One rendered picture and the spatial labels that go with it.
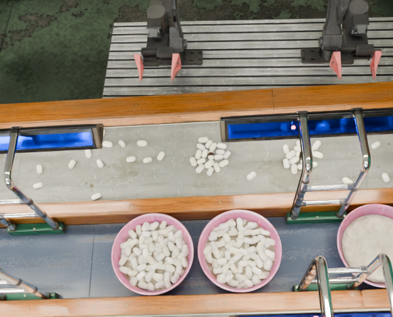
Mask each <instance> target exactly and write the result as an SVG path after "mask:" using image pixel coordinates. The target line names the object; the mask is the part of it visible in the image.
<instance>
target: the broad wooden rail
mask: <svg viewBox="0 0 393 317"><path fill-rule="evenodd" d="M391 107H393V81H390V82H368V83H357V84H336V85H325V86H303V87H282V88H271V89H250V90H239V91H217V92H196V93H185V94H164V95H152V96H131V97H109V98H98V99H77V100H65V101H44V102H32V103H11V104H0V128H11V127H12V126H22V127H34V126H57V125H79V124H97V123H102V124H103V125H104V128H105V127H117V126H140V125H162V124H175V123H198V122H210V121H220V117H222V116H224V117H226V116H241V115H253V114H275V113H296V111H308V112H311V111H334V110H346V109H351V108H363V109H370V108H391Z"/></svg>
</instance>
